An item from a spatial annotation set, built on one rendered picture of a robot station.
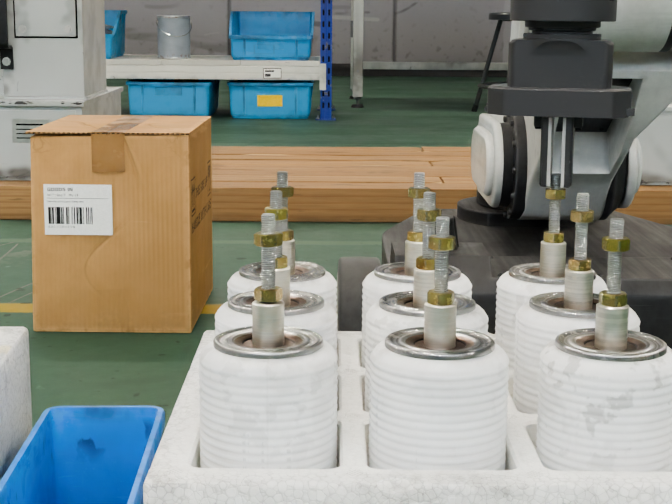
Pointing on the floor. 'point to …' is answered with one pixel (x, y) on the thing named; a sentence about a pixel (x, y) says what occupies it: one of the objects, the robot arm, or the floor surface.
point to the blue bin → (85, 456)
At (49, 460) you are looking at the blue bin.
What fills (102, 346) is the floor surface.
